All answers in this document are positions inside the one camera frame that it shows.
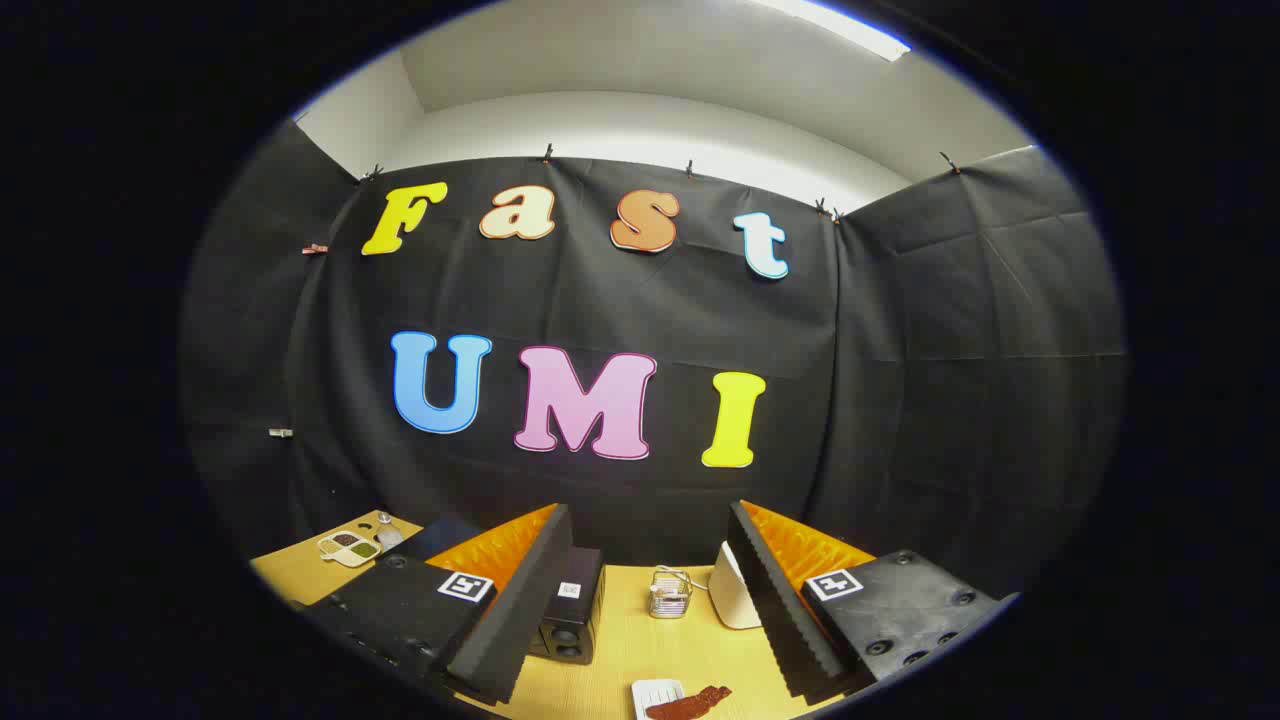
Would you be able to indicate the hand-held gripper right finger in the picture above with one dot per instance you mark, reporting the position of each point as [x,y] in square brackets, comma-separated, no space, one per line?
[775,600]

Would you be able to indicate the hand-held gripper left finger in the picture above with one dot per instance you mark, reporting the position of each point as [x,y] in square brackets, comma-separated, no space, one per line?
[525,600]

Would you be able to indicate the black toaster oven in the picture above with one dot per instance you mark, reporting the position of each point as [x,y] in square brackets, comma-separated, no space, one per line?
[575,610]

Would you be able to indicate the red meat slice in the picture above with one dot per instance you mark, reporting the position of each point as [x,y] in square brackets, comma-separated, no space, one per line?
[690,704]

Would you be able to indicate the white toaster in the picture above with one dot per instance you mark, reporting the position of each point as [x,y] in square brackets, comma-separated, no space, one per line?
[730,595]

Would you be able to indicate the small clear bottle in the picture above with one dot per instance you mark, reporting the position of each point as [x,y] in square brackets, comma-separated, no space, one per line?
[388,533]

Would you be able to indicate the white ribbed plate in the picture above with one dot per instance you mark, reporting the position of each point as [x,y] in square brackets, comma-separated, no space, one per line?
[652,692]

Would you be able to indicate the white divided snack tray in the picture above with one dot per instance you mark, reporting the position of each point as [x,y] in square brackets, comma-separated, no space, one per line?
[350,548]

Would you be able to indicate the black backdrop cloth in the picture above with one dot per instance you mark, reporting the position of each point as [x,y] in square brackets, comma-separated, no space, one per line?
[900,380]

